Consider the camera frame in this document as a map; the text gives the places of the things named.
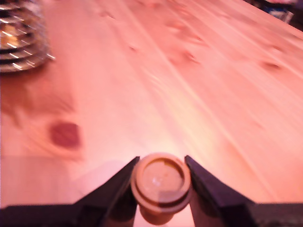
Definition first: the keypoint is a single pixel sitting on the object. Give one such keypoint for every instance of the mustard yellow coffee capsule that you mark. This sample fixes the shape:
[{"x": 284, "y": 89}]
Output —
[{"x": 163, "y": 179}]

